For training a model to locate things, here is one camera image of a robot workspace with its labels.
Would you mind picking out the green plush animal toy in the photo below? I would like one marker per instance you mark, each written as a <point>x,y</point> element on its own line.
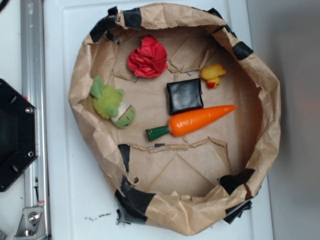
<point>109,104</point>

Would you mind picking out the orange plastic carrot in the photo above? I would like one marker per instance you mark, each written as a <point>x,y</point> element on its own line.
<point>187,122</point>

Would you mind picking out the brown paper bag bin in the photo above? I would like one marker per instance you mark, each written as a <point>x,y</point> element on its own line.
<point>186,183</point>

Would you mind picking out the black square pouch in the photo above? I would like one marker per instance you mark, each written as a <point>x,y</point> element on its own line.
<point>183,96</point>

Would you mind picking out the red crumpled cloth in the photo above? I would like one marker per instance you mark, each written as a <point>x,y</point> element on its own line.
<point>149,60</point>

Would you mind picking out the yellow rubber duck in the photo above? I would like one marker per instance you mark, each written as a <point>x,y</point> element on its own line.
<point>211,74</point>

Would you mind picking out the aluminium extrusion rail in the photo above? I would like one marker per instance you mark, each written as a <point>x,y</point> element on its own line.
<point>36,176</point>

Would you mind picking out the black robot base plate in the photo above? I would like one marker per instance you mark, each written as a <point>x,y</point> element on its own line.
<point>17,135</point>

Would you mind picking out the metal corner bracket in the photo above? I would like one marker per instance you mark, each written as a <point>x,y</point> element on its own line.
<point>32,225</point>

